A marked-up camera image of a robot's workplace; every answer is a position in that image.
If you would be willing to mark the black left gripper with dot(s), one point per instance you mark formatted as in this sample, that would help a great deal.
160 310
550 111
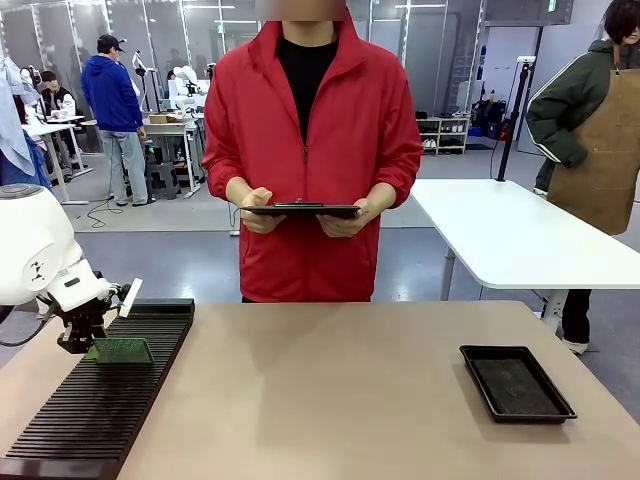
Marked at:
82 330

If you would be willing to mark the green PCB board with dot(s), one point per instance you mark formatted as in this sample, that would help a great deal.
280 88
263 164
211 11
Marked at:
125 351

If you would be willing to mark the black tablet clipboard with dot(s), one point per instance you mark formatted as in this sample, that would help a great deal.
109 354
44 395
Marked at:
300 210

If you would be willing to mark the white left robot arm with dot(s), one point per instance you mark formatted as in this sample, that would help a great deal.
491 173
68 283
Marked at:
30 235

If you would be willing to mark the person's left forearm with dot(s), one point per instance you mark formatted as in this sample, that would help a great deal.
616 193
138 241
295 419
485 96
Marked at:
400 175

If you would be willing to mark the person's right forearm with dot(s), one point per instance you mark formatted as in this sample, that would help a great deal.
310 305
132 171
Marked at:
220 170

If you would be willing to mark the black slotted PCB rack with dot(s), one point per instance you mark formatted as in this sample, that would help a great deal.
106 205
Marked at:
110 400

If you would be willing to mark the person's right hand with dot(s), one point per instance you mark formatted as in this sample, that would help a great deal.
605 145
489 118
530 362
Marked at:
250 200

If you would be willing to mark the person's left hand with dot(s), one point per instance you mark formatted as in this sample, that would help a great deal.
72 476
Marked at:
355 220

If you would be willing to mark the grey plastic stool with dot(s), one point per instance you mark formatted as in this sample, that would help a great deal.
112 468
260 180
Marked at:
162 180

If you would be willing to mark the white background desk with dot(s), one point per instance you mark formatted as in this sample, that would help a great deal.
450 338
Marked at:
55 135

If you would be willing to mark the grey background workbench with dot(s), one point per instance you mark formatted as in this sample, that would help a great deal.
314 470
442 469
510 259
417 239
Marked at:
175 135

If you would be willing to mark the hanging light blue garment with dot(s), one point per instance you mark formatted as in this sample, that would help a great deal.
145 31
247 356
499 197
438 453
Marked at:
15 125

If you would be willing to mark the brown cardboard box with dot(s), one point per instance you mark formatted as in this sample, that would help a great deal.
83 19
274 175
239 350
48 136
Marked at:
165 118

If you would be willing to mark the seated person in dark jacket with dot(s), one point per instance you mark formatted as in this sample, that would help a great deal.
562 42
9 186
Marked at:
57 100

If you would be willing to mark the person in blue hoodie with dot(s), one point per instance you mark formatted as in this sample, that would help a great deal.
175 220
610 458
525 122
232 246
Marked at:
111 95

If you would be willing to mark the small white background robot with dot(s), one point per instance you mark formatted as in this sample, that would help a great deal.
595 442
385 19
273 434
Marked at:
190 82

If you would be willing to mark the person in red jacket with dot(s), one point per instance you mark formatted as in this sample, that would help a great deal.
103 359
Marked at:
310 110

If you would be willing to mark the low wooden shoe shelf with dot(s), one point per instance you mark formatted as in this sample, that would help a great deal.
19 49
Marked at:
442 134

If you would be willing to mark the black shallow plastic tray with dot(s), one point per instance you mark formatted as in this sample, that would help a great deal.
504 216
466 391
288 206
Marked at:
517 385

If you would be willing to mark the large white table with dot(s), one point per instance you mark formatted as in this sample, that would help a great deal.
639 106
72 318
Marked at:
510 235

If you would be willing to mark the black pole stand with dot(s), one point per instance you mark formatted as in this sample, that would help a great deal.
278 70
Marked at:
515 110

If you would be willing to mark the person in brown apron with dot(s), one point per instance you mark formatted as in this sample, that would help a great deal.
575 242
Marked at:
600 125

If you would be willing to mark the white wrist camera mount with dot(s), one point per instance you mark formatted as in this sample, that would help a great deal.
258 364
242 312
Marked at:
131 297

